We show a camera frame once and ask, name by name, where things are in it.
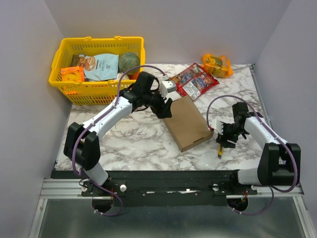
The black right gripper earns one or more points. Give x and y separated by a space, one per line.
227 135

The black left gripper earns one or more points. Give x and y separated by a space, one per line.
163 110

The yellow utility knife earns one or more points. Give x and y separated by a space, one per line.
220 152

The brown cardboard express box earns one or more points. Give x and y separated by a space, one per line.
187 125

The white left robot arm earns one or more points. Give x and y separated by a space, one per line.
82 145

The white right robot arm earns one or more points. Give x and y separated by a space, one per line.
280 160

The orange snack box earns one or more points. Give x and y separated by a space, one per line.
73 74

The red snack bag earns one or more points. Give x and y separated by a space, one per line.
194 81

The orange round fruit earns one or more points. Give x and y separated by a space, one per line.
134 76

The beige round bun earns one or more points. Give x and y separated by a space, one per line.
123 76

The green round melon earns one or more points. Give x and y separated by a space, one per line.
127 61

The orange yellow snack bag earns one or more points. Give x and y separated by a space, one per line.
217 66

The light blue chips bag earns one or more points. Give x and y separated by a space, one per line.
100 67

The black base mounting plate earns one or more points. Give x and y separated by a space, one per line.
180 188

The yellow plastic shopping basket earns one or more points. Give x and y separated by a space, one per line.
91 93

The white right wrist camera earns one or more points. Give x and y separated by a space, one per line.
217 125

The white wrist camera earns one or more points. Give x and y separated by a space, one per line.
166 87
217 125

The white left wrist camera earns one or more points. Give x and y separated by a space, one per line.
166 87

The aluminium rail frame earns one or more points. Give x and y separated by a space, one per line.
141 142

